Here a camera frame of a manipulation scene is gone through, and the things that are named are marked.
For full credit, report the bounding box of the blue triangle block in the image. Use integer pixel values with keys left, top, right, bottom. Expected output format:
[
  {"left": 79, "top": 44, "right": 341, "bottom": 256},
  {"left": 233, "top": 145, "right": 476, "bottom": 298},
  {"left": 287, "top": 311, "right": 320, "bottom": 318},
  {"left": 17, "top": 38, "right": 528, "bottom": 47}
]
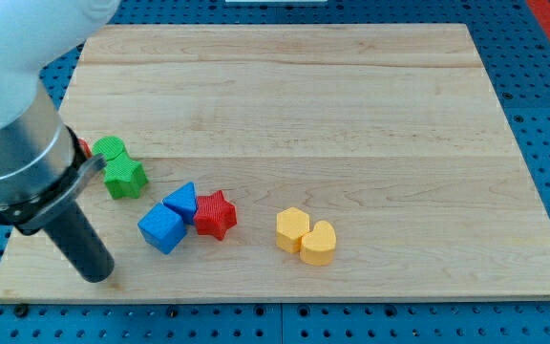
[{"left": 162, "top": 182, "right": 198, "bottom": 226}]

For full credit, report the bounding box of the white object at top edge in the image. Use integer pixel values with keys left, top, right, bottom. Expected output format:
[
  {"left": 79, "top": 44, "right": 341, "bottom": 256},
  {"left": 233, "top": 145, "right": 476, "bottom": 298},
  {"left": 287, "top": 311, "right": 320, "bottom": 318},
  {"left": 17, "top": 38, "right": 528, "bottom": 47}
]
[{"left": 224, "top": 0, "right": 328, "bottom": 4}]

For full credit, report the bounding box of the yellow heart block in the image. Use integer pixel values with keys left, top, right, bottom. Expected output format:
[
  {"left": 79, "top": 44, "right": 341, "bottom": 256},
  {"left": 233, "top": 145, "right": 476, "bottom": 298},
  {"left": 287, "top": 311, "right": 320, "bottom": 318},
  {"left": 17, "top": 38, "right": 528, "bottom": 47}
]
[{"left": 300, "top": 221, "right": 337, "bottom": 266}]

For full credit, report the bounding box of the green star block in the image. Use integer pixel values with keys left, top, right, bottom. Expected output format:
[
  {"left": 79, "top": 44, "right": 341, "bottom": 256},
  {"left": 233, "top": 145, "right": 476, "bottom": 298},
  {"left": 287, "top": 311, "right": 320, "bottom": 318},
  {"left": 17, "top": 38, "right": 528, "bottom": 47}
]
[{"left": 104, "top": 154, "right": 148, "bottom": 200}]

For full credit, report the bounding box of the red circle block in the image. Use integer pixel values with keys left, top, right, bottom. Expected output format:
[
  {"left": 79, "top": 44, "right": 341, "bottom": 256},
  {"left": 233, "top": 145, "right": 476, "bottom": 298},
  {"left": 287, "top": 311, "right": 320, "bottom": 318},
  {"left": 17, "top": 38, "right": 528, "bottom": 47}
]
[{"left": 78, "top": 139, "right": 93, "bottom": 159}]

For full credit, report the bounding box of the red star block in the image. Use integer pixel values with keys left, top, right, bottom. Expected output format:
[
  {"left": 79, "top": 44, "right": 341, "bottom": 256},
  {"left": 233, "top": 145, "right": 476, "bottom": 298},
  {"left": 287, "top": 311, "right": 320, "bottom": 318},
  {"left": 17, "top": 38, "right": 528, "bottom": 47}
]
[{"left": 194, "top": 190, "right": 237, "bottom": 241}]

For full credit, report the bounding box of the wooden board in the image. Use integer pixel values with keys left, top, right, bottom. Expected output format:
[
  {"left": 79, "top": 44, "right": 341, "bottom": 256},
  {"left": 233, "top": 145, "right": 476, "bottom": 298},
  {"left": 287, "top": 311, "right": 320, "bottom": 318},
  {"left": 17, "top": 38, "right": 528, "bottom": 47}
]
[{"left": 0, "top": 24, "right": 550, "bottom": 304}]

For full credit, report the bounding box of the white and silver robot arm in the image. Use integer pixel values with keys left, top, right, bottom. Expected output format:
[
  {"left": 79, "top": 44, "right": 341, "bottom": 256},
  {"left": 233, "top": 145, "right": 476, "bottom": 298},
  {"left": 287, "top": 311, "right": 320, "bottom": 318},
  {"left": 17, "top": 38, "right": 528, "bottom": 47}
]
[{"left": 0, "top": 0, "right": 119, "bottom": 283}]

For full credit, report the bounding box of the yellow hexagon block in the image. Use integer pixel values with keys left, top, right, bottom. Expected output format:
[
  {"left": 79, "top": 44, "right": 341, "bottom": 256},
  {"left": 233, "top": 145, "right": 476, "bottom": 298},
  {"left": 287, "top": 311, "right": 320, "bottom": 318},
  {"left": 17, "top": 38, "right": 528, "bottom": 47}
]
[{"left": 276, "top": 207, "right": 310, "bottom": 253}]

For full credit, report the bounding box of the blue cube block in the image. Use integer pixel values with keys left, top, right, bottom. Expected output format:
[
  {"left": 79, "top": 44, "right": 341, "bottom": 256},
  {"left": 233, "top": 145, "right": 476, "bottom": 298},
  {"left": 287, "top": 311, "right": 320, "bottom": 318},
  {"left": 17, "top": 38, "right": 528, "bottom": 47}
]
[{"left": 137, "top": 204, "right": 187, "bottom": 254}]

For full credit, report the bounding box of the green circle block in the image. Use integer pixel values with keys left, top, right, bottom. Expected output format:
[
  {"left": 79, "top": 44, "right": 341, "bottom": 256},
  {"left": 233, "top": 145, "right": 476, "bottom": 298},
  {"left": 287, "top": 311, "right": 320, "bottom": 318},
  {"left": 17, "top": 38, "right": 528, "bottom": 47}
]
[{"left": 92, "top": 136, "right": 127, "bottom": 161}]

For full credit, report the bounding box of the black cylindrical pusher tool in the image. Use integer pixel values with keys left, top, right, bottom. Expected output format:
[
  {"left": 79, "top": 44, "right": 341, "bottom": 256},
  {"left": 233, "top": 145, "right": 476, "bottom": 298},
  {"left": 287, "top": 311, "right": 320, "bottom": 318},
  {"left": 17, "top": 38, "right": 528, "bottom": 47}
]
[{"left": 43, "top": 203, "right": 115, "bottom": 283}]

